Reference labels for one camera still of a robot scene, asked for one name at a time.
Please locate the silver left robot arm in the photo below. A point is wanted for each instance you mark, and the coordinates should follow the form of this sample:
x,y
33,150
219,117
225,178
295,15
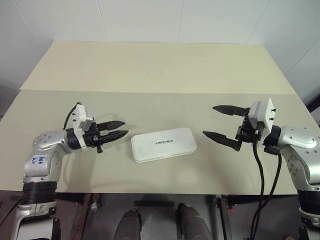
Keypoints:
x,y
47,142

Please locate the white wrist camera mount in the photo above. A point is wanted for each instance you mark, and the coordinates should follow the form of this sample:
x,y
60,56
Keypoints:
x,y
80,115
267,112

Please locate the rusty metal frame strut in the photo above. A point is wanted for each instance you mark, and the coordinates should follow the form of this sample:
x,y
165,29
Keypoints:
x,y
86,215
222,215

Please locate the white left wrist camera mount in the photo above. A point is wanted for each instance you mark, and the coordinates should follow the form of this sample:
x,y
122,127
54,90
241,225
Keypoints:
x,y
80,115

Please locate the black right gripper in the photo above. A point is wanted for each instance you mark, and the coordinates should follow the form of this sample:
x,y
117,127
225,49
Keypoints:
x,y
250,132

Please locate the white Unitree box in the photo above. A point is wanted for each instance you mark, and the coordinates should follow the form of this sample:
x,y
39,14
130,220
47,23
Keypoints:
x,y
162,150

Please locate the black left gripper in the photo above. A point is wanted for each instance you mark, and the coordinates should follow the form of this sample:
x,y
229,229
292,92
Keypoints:
x,y
91,140

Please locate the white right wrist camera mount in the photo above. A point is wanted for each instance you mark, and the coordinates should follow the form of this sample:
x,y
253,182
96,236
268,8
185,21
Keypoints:
x,y
267,112

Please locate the dark rounded shape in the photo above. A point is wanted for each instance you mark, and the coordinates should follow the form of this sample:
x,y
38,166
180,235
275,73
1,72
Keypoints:
x,y
130,225
192,222

